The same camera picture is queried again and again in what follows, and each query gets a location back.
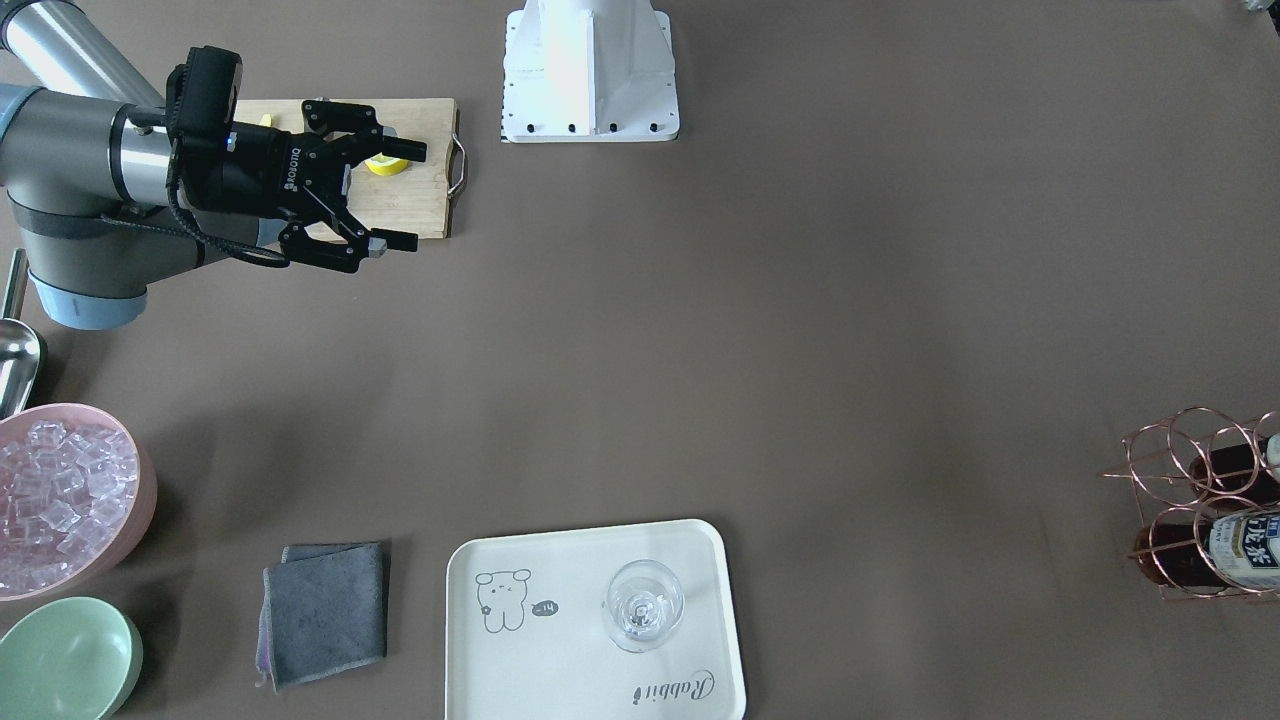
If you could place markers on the yellow lemon half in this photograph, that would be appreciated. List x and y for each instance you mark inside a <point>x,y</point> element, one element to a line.
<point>388,162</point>

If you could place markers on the green empty bowl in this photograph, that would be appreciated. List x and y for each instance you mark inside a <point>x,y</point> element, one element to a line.
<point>77,658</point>

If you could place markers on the tea bottle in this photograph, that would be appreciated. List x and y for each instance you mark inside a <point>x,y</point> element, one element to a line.
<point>1240,471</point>
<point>1196,554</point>

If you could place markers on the grey folded cloth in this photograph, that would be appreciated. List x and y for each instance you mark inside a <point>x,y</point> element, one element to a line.
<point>324,612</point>

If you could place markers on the cream serving tray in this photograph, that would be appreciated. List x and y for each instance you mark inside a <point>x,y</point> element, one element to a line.
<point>525,638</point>

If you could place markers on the pink bowl of ice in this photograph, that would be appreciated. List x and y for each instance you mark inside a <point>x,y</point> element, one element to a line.
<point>79,493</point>

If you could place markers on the tea bottle rear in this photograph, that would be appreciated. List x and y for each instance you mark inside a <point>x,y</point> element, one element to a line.
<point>1240,471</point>

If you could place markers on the steel ice scoop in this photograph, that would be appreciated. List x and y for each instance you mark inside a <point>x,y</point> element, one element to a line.
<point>22,348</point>

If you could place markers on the clear wine glass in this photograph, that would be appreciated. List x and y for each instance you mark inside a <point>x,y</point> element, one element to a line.
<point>643,606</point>

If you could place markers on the tea bottle front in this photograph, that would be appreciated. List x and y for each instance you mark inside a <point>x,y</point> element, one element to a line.
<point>1196,554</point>

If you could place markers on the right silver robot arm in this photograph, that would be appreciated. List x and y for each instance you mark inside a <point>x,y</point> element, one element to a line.
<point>115,185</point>

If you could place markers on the copper wire bottle basket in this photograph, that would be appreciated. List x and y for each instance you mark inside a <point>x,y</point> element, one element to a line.
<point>1156,467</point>

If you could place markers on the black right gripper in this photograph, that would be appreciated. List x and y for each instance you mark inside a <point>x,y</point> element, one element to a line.
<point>248,170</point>

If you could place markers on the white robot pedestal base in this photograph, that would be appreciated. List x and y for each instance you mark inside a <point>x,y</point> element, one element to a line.
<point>589,72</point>

